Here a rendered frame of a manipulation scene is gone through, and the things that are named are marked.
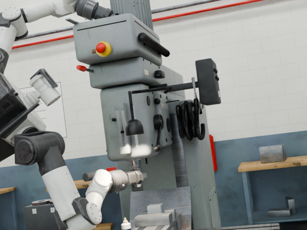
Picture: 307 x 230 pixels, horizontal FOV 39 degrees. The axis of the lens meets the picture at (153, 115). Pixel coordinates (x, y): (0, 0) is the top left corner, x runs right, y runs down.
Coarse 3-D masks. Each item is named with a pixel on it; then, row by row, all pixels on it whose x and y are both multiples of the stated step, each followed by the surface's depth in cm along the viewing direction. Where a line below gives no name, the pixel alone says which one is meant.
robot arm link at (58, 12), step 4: (48, 0) 190; (48, 4) 189; (52, 4) 189; (56, 4) 196; (60, 4) 197; (48, 8) 189; (52, 8) 190; (56, 8) 196; (60, 8) 197; (52, 12) 191; (56, 12) 193; (60, 12) 196; (64, 12) 196; (68, 12) 196; (56, 16) 195; (60, 16) 196
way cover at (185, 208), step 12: (132, 192) 229; (144, 192) 227; (156, 192) 225; (168, 192) 223; (180, 192) 221; (132, 204) 226; (144, 204) 224; (168, 204) 220; (180, 204) 218; (132, 216) 223; (180, 216) 215; (132, 228) 218
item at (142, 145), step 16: (112, 96) 184; (144, 96) 183; (112, 112) 184; (128, 112) 182; (144, 112) 181; (112, 128) 184; (144, 128) 181; (112, 144) 184; (144, 144) 180; (112, 160) 185
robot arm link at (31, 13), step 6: (24, 6) 188; (30, 6) 188; (36, 6) 188; (42, 6) 188; (24, 12) 186; (30, 12) 187; (36, 12) 188; (42, 12) 189; (48, 12) 190; (24, 18) 187; (30, 18) 188; (36, 18) 189; (12, 24) 183; (18, 24) 184; (24, 24) 187; (18, 30) 186; (24, 30) 188; (18, 36) 188; (24, 36) 190
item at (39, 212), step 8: (40, 200) 209; (48, 200) 205; (24, 208) 202; (32, 208) 201; (40, 208) 199; (48, 208) 198; (32, 216) 201; (40, 216) 199; (48, 216) 198; (32, 224) 201; (40, 224) 199; (48, 224) 198; (56, 224) 196
